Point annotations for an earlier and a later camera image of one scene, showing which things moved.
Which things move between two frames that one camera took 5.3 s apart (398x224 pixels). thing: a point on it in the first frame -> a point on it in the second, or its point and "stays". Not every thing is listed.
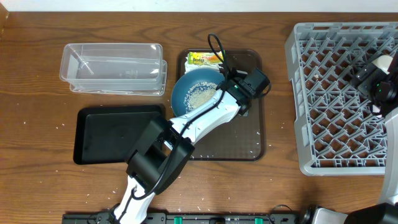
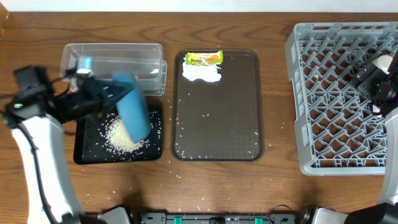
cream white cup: (383, 62) stays
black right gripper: (365, 79) stays
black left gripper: (247, 107) -> (94, 93)
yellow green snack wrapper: (204, 57) stays
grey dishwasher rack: (341, 134) stays
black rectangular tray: (109, 134) stays
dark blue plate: (193, 88) -> (133, 107)
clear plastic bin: (114, 69) stays
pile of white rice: (198, 94) -> (116, 137)
